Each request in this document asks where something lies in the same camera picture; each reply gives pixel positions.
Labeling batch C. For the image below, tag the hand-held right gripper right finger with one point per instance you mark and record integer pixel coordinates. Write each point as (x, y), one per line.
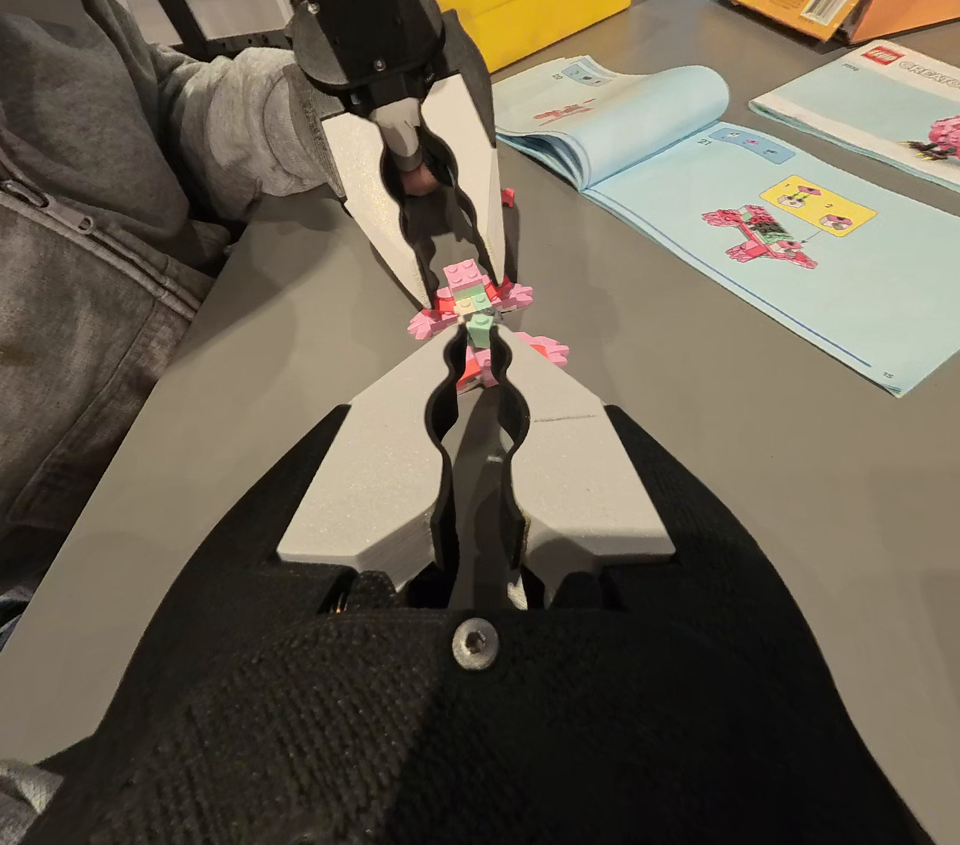
(593, 485)

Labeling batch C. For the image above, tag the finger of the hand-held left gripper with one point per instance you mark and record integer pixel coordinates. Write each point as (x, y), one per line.
(359, 173)
(473, 132)

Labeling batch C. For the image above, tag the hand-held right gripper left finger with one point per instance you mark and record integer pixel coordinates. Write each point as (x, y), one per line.
(362, 485)

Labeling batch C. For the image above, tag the pink toy brick model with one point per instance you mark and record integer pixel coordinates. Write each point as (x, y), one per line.
(462, 281)

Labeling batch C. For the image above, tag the person's left forearm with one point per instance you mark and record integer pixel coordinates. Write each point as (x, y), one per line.
(250, 125)

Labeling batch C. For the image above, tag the person's left hand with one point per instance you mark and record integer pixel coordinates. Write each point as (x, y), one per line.
(418, 178)

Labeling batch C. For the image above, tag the open light blue instruction booklet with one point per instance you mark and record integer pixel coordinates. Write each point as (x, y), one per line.
(678, 200)

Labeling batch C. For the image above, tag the closed light blue instruction booklet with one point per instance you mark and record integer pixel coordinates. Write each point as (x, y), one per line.
(863, 102)

